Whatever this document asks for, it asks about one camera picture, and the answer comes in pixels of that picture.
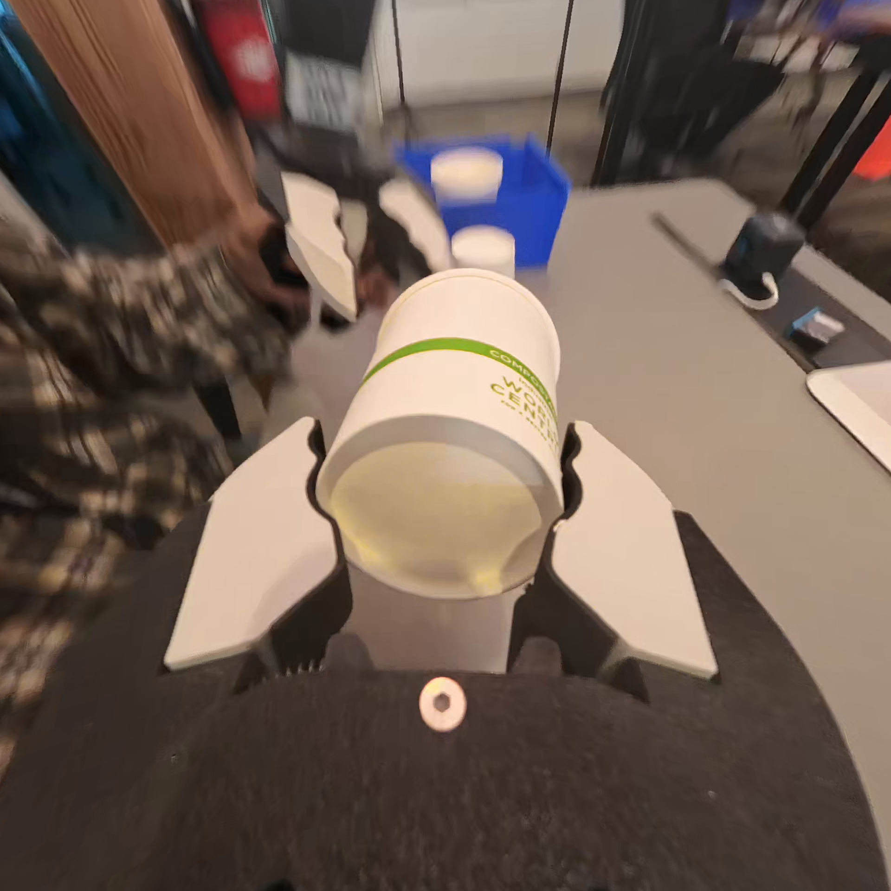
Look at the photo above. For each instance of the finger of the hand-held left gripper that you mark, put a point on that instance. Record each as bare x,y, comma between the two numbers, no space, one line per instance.
417,223
317,236

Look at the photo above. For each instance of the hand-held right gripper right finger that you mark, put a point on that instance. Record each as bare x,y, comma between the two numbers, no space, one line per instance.
626,557

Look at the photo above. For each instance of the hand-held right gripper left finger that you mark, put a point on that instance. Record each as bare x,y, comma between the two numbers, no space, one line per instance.
257,557

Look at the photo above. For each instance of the white paper cup green band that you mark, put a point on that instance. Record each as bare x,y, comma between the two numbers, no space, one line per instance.
452,327
466,174
484,250

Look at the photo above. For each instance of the blue plastic bin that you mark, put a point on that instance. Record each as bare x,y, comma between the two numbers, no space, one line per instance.
536,202

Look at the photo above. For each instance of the person's left forearm plaid sleeve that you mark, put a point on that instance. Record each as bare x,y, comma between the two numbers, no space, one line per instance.
104,390

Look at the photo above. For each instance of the red fire extinguisher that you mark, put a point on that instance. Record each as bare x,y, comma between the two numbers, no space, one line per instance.
240,56

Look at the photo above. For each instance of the small blue black gadget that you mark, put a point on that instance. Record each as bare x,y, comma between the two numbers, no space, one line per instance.
814,328

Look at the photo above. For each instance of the small black cube device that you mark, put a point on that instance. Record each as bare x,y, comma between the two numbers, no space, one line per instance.
762,247

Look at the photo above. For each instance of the wooden post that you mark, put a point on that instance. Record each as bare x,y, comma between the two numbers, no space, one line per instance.
139,104

